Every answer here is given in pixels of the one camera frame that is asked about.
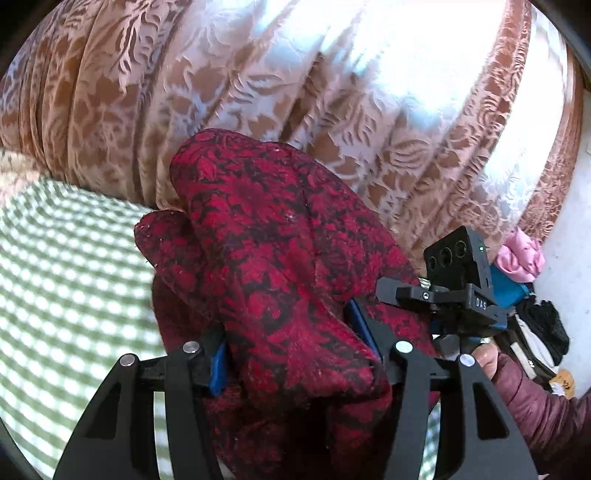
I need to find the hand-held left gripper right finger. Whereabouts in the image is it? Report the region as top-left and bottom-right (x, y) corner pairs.
(346, 299), (539, 480)

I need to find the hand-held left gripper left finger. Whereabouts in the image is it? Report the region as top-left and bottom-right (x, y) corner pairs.
(53, 327), (228, 480)

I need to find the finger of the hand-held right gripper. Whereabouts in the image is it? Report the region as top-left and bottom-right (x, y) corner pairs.
(376, 276), (469, 315)

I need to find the red black patterned garment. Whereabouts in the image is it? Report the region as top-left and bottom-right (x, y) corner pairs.
(134, 129), (439, 480)

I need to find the pile of dark clothes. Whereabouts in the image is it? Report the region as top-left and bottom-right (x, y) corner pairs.
(505, 298), (571, 377)

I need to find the person's right hand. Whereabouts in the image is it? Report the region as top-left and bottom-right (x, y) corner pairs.
(473, 344), (500, 383)

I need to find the blue cloth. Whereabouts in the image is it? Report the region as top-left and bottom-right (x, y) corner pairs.
(488, 265), (531, 309)

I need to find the pink cloth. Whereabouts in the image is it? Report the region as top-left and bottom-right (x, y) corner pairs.
(496, 228), (546, 284)

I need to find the yellow tag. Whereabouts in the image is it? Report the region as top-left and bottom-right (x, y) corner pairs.
(551, 368), (576, 398)

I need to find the green white checked bed sheet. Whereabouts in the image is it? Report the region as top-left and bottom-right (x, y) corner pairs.
(0, 178), (195, 480)

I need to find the brown floral curtain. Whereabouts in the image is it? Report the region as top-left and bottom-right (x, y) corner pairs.
(0, 0), (585, 250)

